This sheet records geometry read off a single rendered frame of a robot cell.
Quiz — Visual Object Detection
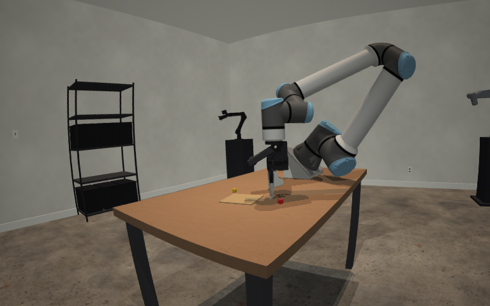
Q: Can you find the tan square mat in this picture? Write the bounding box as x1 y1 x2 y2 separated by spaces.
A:
219 194 263 205

